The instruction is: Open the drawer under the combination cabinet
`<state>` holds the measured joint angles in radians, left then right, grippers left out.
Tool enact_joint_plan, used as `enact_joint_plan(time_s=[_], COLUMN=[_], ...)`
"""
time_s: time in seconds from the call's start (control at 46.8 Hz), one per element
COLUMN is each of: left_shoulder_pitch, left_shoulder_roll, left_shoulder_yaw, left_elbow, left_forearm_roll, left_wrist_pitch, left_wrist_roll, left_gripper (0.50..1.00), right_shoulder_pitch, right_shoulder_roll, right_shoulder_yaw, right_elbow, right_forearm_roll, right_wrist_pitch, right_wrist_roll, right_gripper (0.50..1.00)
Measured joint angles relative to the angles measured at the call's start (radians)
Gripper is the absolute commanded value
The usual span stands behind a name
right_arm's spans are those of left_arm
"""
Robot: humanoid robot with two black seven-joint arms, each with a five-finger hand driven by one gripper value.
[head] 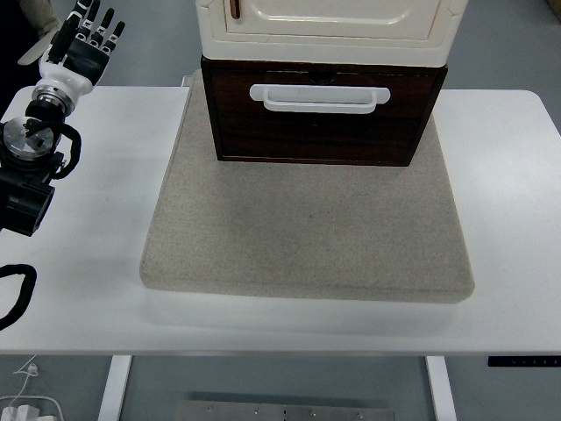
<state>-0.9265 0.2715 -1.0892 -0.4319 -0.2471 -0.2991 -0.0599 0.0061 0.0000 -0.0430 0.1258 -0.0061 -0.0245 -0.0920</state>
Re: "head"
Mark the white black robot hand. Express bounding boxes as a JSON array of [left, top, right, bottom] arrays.
[[38, 0, 127, 96]]

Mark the white drawer handle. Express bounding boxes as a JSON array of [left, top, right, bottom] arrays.
[[248, 82, 391, 116]]

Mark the dark wood drawer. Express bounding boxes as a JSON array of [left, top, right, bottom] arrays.
[[210, 71, 439, 160]]

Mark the dark wood drawer housing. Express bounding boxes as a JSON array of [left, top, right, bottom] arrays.
[[200, 55, 449, 168]]

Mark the cream plastic cabinet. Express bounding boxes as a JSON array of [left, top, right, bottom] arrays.
[[194, 0, 466, 68]]

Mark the white chair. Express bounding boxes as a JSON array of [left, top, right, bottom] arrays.
[[17, 30, 60, 67]]

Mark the person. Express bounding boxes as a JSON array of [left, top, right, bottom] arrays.
[[24, 0, 60, 40]]

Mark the beige fabric mat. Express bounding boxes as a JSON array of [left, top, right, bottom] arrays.
[[138, 76, 477, 304]]

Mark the white table leg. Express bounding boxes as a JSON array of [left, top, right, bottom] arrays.
[[424, 355, 458, 421], [96, 354, 133, 421]]

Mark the white power adapter tray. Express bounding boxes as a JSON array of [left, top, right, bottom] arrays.
[[0, 394, 62, 421]]

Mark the black table control panel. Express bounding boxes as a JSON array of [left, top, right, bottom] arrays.
[[487, 355, 561, 367]]

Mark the thin white cable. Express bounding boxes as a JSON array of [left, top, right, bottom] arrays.
[[0, 354, 41, 409]]

